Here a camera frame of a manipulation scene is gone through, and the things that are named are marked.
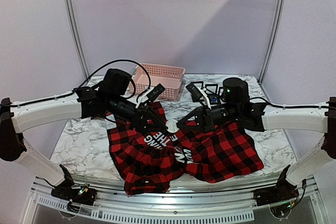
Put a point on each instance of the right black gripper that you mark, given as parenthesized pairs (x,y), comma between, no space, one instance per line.
(205,115)

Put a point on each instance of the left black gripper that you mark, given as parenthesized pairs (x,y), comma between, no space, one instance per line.
(137,122)

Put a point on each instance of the red black plaid shirt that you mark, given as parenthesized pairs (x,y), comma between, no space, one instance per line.
(148,163)

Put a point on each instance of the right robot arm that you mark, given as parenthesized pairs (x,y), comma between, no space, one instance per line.
(262,116)

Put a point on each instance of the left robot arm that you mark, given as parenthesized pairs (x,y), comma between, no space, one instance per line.
(83,102)

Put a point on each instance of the black display box middle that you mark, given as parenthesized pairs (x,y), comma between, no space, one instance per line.
(212,90)

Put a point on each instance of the black display box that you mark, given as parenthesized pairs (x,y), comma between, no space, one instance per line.
(196,90)
(212,90)

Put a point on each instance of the black display box left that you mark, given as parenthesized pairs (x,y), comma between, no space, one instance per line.
(196,90)

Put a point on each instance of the pink plastic basket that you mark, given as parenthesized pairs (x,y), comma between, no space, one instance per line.
(169,77)

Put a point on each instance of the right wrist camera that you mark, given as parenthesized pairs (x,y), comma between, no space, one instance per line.
(206,103)

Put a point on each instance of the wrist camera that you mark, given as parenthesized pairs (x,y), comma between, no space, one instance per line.
(206,103)
(149,95)

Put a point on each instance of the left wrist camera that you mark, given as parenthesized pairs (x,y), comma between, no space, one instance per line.
(149,95)

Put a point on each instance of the aluminium front rail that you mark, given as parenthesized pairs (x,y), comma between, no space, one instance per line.
(188,201)

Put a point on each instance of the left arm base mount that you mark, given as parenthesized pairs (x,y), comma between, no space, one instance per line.
(83,195)

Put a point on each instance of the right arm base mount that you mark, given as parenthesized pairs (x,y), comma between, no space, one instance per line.
(283,194)

